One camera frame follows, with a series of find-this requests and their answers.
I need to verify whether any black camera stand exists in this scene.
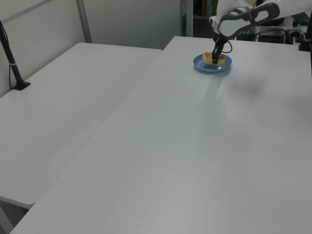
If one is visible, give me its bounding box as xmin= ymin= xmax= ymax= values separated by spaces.
xmin=297 ymin=14 xmax=312 ymax=52

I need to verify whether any dark grey column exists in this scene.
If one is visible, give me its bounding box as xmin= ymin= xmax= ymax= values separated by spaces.
xmin=180 ymin=0 xmax=195 ymax=38

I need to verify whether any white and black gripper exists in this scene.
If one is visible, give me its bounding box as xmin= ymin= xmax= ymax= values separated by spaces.
xmin=209 ymin=15 xmax=228 ymax=65

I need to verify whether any orange glazed bread loaf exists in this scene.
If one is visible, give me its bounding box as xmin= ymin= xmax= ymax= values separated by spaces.
xmin=202 ymin=51 xmax=226 ymax=66

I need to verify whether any black pole with clamp base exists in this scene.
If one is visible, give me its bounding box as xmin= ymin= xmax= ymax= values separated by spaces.
xmin=0 ymin=20 xmax=32 ymax=92

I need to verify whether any black equipment box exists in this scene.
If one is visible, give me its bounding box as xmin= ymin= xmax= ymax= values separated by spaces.
xmin=257 ymin=27 xmax=288 ymax=44

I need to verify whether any grey metal frame post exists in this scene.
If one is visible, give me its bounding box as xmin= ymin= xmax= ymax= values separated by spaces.
xmin=76 ymin=0 xmax=93 ymax=44

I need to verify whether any blue round plate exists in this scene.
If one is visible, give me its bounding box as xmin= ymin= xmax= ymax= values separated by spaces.
xmin=193 ymin=53 xmax=233 ymax=75

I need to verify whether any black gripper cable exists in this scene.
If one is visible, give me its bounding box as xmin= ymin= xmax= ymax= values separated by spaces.
xmin=223 ymin=40 xmax=234 ymax=54

